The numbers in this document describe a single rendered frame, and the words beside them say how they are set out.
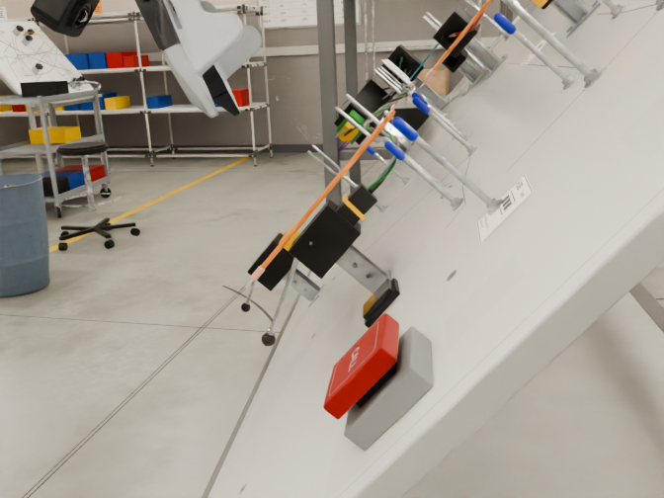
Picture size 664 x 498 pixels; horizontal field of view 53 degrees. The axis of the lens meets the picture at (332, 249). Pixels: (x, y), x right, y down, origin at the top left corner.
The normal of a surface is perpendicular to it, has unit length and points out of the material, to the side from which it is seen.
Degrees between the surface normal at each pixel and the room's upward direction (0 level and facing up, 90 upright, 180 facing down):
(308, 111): 90
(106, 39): 90
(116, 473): 0
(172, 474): 0
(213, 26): 70
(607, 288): 90
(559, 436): 0
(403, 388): 90
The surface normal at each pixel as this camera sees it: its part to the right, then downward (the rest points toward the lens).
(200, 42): -0.17, -0.05
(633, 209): -0.76, -0.64
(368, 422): -0.12, 0.29
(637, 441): -0.04, -0.95
